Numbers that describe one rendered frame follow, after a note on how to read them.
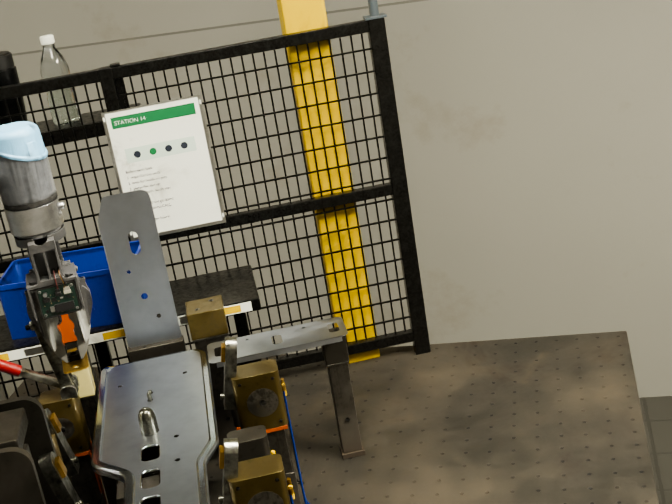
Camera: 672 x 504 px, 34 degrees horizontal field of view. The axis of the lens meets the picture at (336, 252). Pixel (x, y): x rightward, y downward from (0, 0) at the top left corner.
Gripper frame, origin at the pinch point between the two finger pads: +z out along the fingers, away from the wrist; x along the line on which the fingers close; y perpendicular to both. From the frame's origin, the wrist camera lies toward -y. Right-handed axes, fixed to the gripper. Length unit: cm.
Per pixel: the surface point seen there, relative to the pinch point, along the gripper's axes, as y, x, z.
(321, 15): -88, 68, -28
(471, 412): -49, 78, 59
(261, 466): 6.4, 23.5, 24.6
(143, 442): -20.3, 6.7, 29.2
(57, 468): -4.3, -7.2, 20.9
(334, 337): -42, 49, 29
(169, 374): -45, 15, 29
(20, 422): -2.2, -10.4, 10.4
